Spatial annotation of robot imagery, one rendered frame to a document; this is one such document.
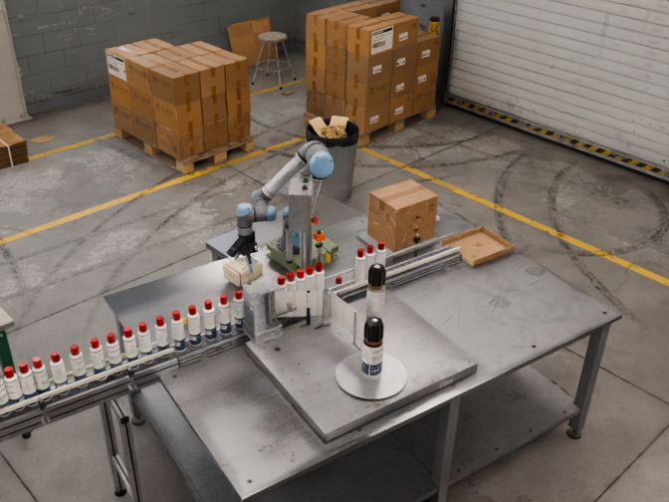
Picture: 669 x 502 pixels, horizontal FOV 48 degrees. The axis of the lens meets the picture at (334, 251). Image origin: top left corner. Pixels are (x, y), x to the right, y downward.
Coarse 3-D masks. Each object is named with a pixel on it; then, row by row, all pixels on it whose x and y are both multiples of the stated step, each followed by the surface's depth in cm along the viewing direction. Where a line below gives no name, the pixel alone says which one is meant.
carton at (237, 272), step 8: (232, 264) 389; (240, 264) 389; (256, 264) 390; (224, 272) 390; (232, 272) 384; (240, 272) 383; (248, 272) 386; (256, 272) 390; (232, 280) 387; (240, 280) 384; (248, 280) 388
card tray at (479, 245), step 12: (480, 228) 439; (444, 240) 426; (456, 240) 431; (468, 240) 432; (480, 240) 432; (492, 240) 432; (504, 240) 427; (468, 252) 421; (480, 252) 421; (492, 252) 421; (504, 252) 419
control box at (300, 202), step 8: (296, 184) 346; (304, 184) 346; (296, 192) 339; (304, 192) 339; (288, 200) 340; (296, 200) 339; (304, 200) 339; (296, 208) 341; (304, 208) 341; (312, 208) 358; (296, 216) 343; (304, 216) 343; (296, 224) 346; (304, 224) 345
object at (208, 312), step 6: (210, 300) 335; (210, 306) 334; (204, 312) 335; (210, 312) 334; (204, 318) 337; (210, 318) 336; (204, 324) 339; (210, 324) 338; (210, 330) 339; (210, 336) 341; (216, 336) 344
